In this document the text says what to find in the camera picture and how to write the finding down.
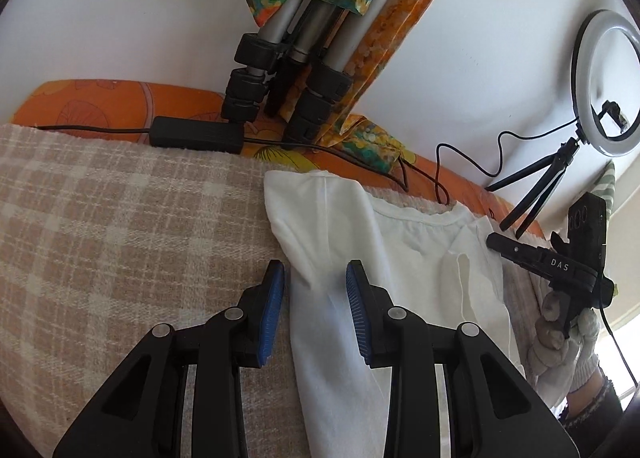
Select orange patterned scarf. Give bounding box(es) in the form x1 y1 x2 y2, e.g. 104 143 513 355
280 0 473 174

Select person's right hand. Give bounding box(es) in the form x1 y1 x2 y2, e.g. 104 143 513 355
525 288 603 409

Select white t-shirt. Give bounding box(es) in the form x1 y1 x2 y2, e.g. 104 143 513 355
262 169 526 458

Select beige plaid blanket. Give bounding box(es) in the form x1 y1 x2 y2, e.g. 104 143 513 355
0 124 546 458

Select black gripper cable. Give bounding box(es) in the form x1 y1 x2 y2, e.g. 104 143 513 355
599 305 640 386

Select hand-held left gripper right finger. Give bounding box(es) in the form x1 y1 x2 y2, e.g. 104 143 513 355
345 260 581 458

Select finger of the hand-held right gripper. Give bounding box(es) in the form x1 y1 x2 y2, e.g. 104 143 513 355
486 232 553 273

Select silver and black tripod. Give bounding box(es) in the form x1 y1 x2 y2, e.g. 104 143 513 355
220 0 431 144

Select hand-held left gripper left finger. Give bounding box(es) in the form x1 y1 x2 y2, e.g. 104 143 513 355
52 259 286 458

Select white ring light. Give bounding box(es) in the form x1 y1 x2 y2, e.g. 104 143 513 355
571 9 640 159

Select black gooseneck phone holder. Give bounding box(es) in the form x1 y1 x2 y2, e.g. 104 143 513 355
599 99 629 131

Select green striped pillow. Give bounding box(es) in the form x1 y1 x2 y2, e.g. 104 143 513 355
590 160 617 199

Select small black tripod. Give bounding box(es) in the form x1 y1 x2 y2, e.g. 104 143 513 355
486 135 583 240

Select black ring light cable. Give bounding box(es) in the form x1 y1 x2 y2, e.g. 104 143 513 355
27 120 581 204

